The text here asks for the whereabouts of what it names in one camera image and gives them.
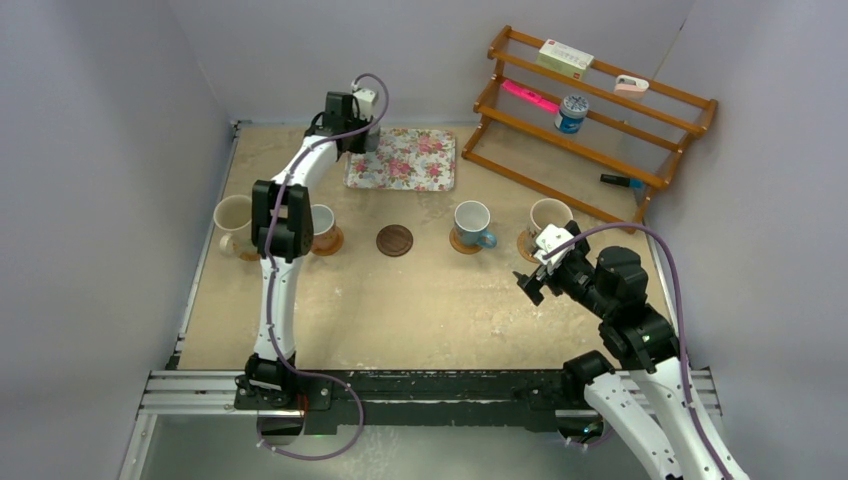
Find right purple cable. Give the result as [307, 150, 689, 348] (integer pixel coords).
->
[543, 221, 737, 480]

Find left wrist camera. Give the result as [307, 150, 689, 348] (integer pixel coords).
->
[352, 85, 380, 122]

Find dark wooden coaster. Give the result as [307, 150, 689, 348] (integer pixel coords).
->
[375, 224, 414, 257]

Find blue white jar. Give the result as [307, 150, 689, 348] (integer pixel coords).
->
[554, 94, 589, 134]

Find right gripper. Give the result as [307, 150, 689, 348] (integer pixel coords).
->
[514, 243, 615, 318]

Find pink white tape dispenser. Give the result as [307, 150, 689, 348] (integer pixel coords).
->
[613, 74, 650, 101]

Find tall beige mug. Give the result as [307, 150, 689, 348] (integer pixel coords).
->
[526, 198, 574, 239]

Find pink highlighter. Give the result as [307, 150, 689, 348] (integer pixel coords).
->
[501, 79, 559, 114]

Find beige mug with pattern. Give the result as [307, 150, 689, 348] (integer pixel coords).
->
[213, 195, 258, 259]

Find orange coaster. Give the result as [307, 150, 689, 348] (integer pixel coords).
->
[449, 228, 483, 255]

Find light wooden coaster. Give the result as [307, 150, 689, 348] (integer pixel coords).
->
[311, 226, 344, 256]

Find white green box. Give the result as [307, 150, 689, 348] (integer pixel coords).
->
[535, 39, 595, 81]

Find wooden rack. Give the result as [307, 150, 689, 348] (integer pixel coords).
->
[461, 25, 718, 222]

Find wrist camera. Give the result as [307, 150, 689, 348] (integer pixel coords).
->
[352, 85, 380, 122]
[533, 224, 574, 270]

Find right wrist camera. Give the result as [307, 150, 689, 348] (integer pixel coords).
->
[533, 224, 574, 270]

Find black aluminium base frame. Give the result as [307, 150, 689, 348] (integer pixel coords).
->
[120, 353, 744, 479]

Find floral tray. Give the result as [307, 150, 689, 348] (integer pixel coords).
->
[343, 128, 456, 192]

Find small grey mug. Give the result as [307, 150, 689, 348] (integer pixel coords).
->
[364, 127, 381, 153]

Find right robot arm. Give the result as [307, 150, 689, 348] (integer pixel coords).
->
[518, 231, 748, 479]

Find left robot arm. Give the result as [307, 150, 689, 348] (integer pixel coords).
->
[238, 87, 380, 409]

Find black blue marker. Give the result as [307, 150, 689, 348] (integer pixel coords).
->
[599, 174, 644, 189]

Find blue mug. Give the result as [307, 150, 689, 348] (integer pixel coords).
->
[453, 200, 498, 249]

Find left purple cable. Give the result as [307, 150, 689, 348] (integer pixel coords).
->
[254, 72, 391, 462]

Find pink mug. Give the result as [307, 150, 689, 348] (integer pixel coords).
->
[311, 204, 339, 253]

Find purple cable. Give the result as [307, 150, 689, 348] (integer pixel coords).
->
[543, 221, 737, 480]
[254, 72, 391, 462]

